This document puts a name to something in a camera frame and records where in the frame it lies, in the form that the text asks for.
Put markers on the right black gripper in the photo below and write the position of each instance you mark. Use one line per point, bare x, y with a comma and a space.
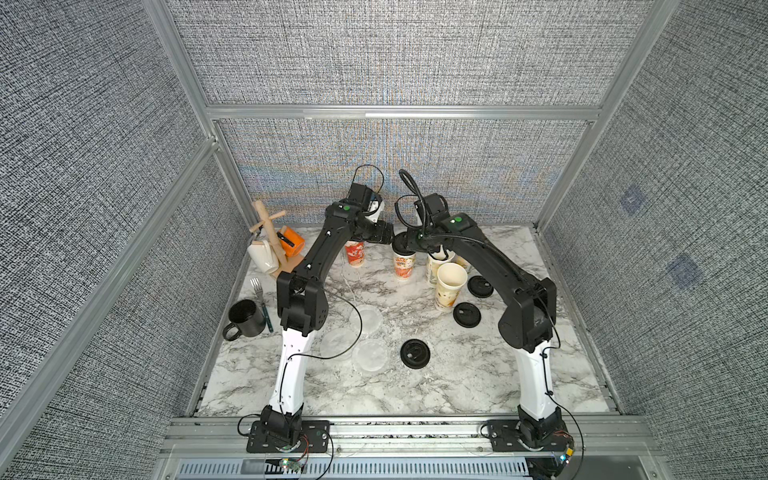
405, 241

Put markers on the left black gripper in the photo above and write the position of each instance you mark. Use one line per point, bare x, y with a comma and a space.
377, 231

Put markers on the red paper milk tea cup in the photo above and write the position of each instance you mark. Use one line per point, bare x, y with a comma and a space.
355, 253

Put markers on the red white paper cup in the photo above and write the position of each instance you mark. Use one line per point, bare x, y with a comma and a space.
403, 265

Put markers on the black cup lid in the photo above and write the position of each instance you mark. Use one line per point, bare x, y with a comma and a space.
479, 287
400, 245
415, 354
467, 315

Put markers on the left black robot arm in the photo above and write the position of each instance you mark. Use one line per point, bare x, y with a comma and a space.
303, 307

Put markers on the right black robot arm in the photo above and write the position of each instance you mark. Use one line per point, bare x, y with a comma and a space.
526, 323

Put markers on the cream paper cup back middle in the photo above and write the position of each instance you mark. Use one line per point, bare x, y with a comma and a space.
435, 261

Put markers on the cream paper cup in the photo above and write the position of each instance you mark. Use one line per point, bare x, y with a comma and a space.
435, 261
463, 263
451, 278

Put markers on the cream paper cup back right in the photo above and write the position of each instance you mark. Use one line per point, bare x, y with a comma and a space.
463, 263

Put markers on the cream paper cup front right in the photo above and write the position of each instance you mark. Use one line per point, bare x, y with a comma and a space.
451, 278

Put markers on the black cup lid back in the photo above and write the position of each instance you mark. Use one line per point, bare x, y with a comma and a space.
479, 287

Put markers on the orange mug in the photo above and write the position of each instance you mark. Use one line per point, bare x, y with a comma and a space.
291, 242

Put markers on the wooden mug tree stand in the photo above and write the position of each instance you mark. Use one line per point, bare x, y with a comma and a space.
265, 225

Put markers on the white mug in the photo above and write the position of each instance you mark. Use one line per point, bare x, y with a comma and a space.
263, 256

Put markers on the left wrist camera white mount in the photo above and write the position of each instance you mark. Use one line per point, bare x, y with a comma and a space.
370, 202

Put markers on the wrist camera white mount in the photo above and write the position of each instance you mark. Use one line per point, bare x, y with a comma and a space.
432, 209
370, 202

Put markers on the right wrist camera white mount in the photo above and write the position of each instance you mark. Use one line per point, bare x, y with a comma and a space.
432, 209

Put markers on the silver fork green handle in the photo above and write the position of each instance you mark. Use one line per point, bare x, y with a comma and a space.
259, 296

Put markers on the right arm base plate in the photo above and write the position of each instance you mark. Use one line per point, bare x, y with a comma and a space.
527, 434

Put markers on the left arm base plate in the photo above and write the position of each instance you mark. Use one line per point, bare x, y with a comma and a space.
283, 434

